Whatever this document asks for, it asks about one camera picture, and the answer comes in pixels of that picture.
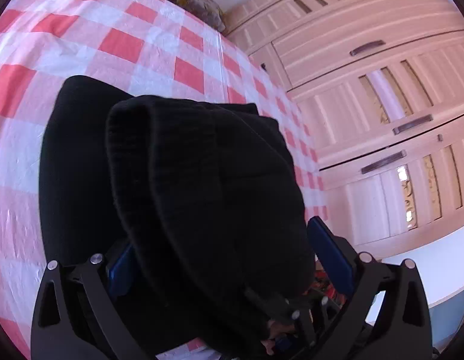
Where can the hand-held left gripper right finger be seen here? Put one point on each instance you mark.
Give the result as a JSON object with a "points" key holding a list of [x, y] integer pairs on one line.
{"points": [[331, 257]]}

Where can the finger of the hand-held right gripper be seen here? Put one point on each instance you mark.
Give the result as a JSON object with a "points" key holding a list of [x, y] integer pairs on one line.
{"points": [[292, 309], [325, 309]]}

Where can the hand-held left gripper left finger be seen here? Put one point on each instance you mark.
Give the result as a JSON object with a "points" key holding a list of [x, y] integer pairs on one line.
{"points": [[120, 272]]}

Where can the black pants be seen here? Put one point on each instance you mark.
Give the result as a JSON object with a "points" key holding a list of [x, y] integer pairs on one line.
{"points": [[198, 195]]}

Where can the person's right hand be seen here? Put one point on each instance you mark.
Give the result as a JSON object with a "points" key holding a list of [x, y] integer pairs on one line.
{"points": [[277, 333]]}

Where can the red floral rug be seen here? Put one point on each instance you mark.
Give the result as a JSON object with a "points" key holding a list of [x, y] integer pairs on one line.
{"points": [[325, 283]]}

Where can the light wooden wardrobe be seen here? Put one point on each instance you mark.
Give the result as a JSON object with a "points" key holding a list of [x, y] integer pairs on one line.
{"points": [[329, 45]]}

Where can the pink checked bed sheet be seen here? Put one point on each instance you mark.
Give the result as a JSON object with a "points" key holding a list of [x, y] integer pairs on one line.
{"points": [[85, 45]]}

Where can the patterned grey pillow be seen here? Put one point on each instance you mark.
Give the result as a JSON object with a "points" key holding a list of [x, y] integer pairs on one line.
{"points": [[194, 3]]}

